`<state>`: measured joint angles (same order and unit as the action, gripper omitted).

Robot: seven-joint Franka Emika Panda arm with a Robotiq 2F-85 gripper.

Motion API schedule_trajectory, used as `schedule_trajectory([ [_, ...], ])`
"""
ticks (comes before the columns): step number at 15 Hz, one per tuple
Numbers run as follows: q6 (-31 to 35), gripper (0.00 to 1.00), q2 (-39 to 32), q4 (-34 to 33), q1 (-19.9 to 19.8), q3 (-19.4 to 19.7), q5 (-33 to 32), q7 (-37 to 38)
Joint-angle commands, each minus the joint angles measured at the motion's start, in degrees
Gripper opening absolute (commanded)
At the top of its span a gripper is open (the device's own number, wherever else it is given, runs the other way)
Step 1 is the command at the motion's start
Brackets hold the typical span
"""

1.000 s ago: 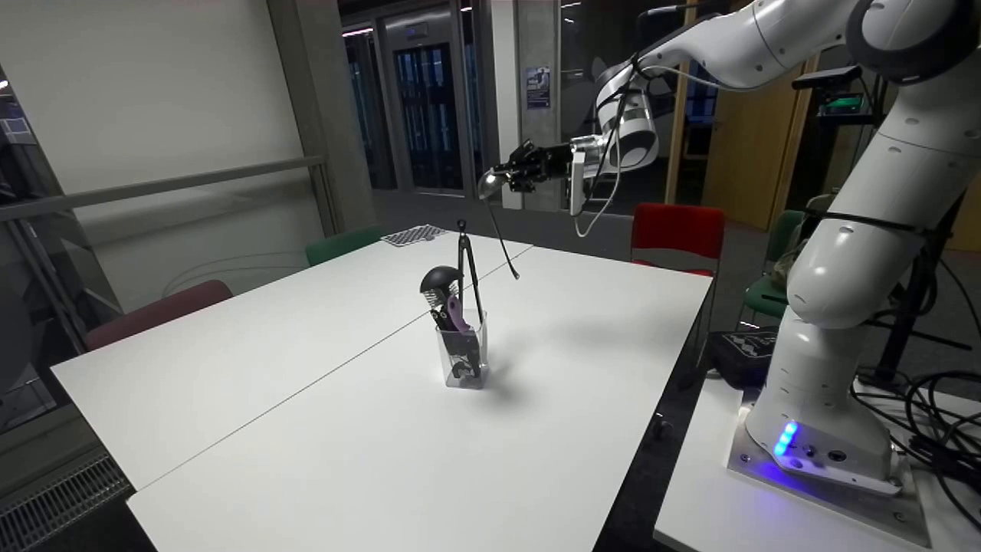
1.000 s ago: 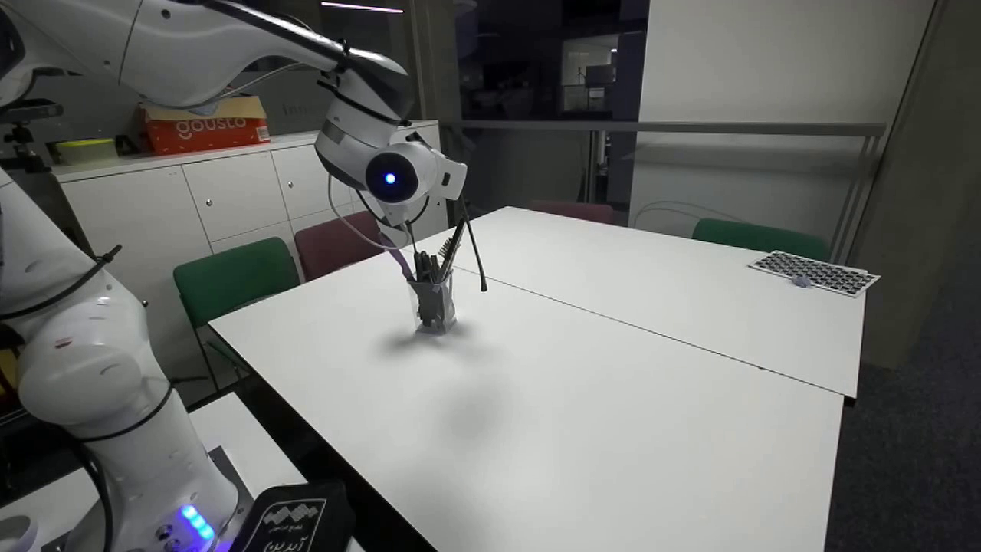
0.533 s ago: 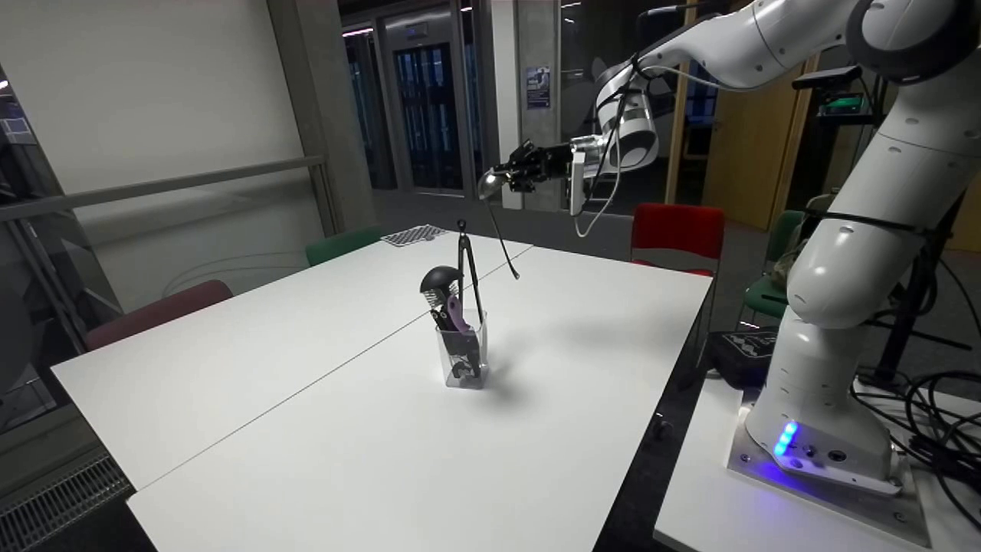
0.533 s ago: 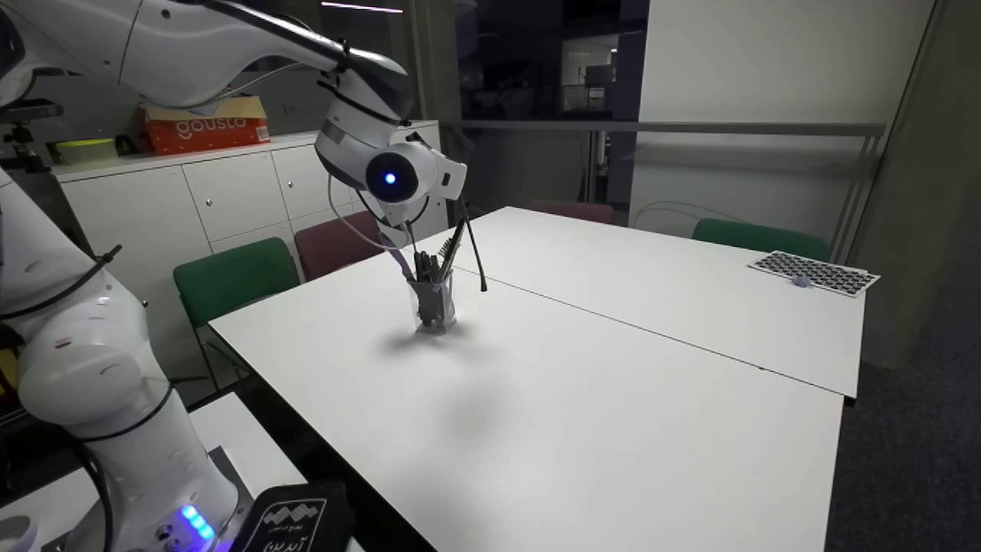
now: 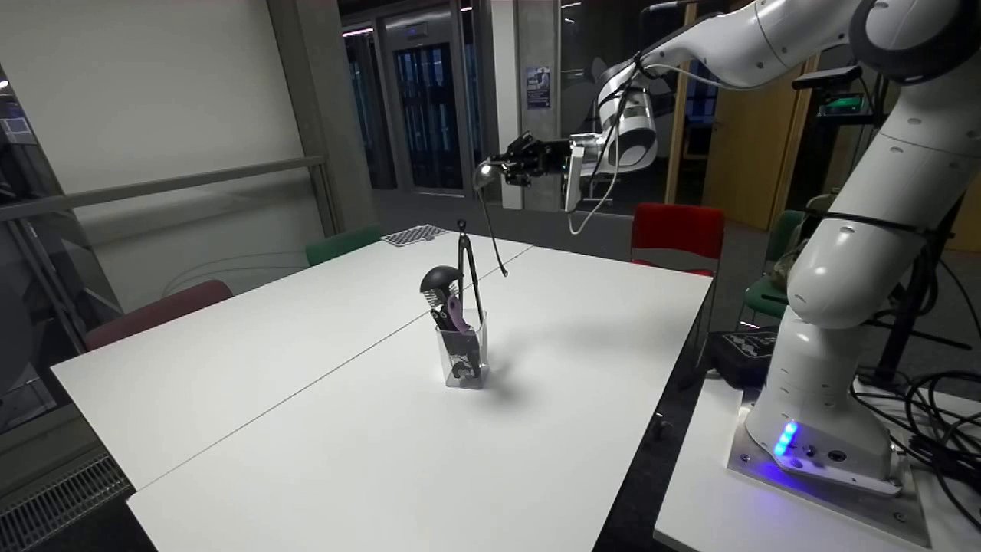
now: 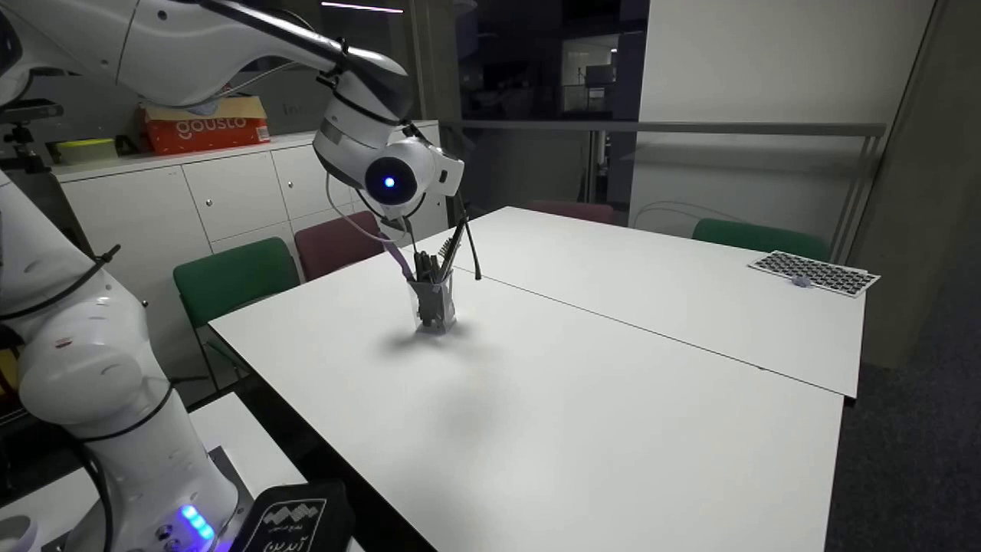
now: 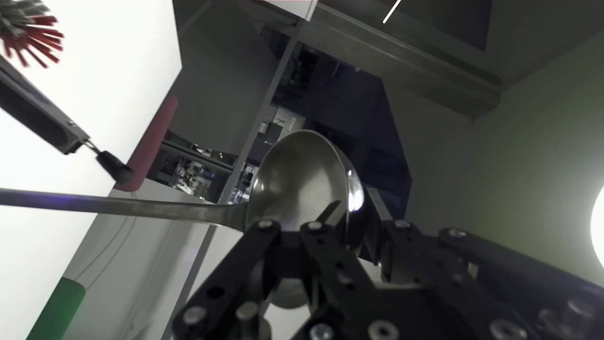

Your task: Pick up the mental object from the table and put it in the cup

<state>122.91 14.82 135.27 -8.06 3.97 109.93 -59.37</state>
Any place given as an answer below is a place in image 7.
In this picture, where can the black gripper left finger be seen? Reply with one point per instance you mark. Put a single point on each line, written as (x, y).
(331, 264)

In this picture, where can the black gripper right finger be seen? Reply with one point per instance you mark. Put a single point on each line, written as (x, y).
(453, 283)

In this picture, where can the metal ladle spoon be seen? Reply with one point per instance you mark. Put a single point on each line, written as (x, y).
(302, 179)

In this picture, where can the grey metal handrail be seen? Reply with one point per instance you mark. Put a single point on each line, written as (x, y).
(251, 134)

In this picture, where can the bright round lamp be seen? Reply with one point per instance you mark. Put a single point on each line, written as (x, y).
(599, 226)

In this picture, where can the dark red chair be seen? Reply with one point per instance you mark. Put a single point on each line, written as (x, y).
(150, 147)

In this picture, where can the green chair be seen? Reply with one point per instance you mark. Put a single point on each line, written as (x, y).
(57, 309)

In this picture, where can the long thin dark utensil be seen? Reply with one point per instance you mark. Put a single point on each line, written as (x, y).
(38, 113)

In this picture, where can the bristle dish brush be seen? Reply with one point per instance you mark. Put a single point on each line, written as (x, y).
(29, 30)

